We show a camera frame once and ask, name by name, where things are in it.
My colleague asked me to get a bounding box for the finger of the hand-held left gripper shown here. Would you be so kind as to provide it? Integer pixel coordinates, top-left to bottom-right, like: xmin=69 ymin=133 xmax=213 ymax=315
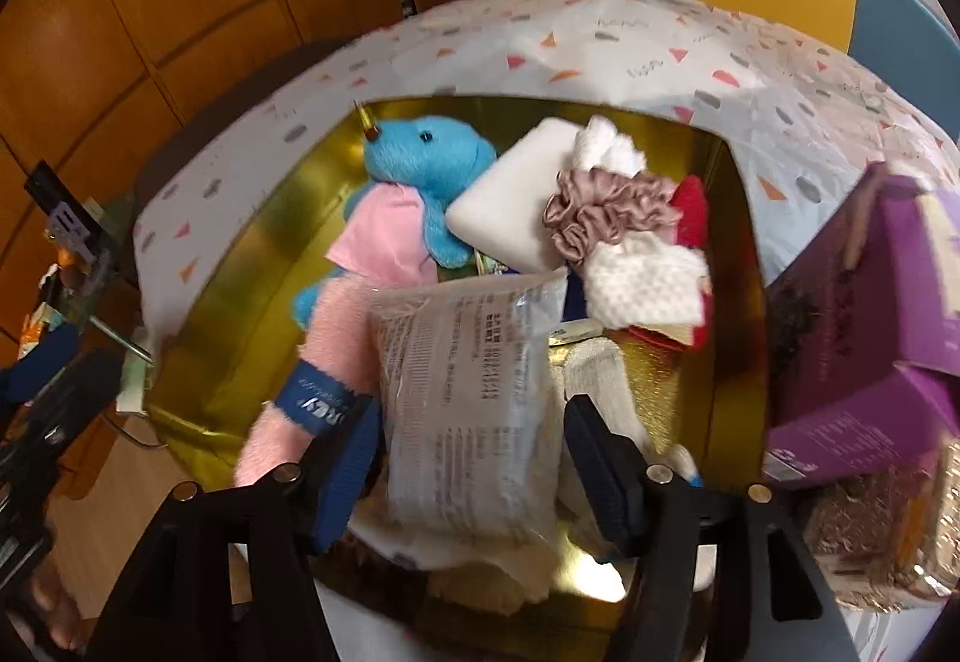
xmin=13 ymin=323 xmax=80 ymax=378

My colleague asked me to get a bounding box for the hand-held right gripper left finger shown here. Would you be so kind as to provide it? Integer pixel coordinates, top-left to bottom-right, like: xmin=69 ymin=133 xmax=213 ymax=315
xmin=86 ymin=399 xmax=380 ymax=662

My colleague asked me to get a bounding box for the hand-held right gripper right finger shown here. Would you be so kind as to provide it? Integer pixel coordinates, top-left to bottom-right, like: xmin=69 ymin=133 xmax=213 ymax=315
xmin=564 ymin=396 xmax=863 ymax=662

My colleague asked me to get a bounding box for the pink towel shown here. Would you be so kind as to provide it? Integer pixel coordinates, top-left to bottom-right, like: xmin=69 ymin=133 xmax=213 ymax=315
xmin=232 ymin=276 xmax=387 ymax=487

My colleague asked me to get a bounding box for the white plastic packet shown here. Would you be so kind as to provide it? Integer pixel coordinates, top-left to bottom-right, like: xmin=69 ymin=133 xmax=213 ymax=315
xmin=369 ymin=268 xmax=569 ymax=544

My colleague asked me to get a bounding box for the large pink satin scrunchie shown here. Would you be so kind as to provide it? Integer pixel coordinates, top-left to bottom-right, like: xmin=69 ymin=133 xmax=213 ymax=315
xmin=542 ymin=169 xmax=680 ymax=267

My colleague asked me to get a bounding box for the red plush slipper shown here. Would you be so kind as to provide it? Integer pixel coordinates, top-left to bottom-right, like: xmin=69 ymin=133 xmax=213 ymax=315
xmin=628 ymin=174 xmax=711 ymax=353

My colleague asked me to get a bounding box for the white glove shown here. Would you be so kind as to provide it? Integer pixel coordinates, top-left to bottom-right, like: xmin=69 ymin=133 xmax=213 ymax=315
xmin=572 ymin=115 xmax=647 ymax=177

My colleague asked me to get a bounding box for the blue teddy bear plush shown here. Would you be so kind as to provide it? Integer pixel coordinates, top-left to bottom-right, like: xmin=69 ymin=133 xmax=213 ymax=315
xmin=291 ymin=115 xmax=500 ymax=332

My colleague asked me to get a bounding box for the cluttered small table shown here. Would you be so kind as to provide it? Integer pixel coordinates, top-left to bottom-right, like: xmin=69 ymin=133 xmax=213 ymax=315
xmin=15 ymin=160 xmax=155 ymax=416

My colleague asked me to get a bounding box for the person's foot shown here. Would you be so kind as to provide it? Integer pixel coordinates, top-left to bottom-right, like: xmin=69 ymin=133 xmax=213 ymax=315
xmin=28 ymin=555 xmax=85 ymax=657

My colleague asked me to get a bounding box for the purple cardboard box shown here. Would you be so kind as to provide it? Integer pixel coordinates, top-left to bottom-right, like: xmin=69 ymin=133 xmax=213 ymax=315
xmin=765 ymin=163 xmax=960 ymax=487

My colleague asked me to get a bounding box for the ornate gold tissue box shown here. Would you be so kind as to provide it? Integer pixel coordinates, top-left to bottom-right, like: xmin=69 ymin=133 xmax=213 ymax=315
xmin=806 ymin=459 xmax=960 ymax=614

